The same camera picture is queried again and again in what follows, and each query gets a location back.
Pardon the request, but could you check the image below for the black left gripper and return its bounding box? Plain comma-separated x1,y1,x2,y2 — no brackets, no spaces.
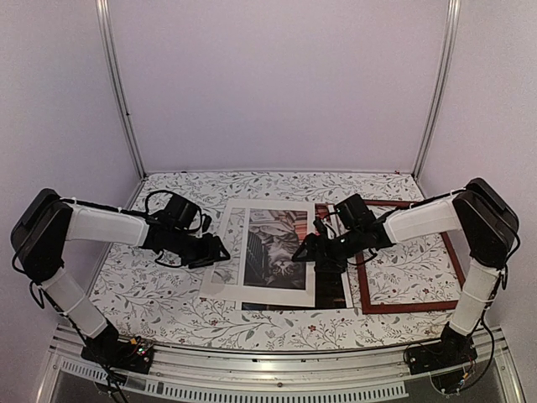
169,228,231,269

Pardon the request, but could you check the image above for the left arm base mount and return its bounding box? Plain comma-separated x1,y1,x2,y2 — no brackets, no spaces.
81,332,154,374

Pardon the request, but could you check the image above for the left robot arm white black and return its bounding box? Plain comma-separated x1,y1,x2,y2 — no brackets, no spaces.
10,188,230,364

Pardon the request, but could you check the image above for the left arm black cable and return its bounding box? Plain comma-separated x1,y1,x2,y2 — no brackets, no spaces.
143,190,181,215

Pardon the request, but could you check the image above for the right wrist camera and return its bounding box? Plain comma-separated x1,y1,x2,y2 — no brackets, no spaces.
314,217,333,238

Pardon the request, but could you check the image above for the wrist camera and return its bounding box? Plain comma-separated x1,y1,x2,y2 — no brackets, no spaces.
314,217,333,238
198,213,212,234

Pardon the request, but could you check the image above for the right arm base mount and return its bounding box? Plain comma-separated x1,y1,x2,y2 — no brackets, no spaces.
403,338,477,374

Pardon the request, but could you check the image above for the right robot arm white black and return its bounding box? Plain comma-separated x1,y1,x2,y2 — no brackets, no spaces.
292,178,520,366

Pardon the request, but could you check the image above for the brown backing board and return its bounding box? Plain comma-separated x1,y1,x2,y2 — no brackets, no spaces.
315,203,354,310

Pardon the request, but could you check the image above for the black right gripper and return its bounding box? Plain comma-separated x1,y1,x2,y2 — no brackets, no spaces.
292,227,363,275

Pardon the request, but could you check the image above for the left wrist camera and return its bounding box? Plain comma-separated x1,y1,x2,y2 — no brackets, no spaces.
198,213,212,234

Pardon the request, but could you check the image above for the right aluminium corner post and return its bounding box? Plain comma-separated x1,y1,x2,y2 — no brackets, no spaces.
412,0,461,182

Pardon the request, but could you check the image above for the cat photo print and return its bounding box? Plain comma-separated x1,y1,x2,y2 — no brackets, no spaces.
241,205,353,311

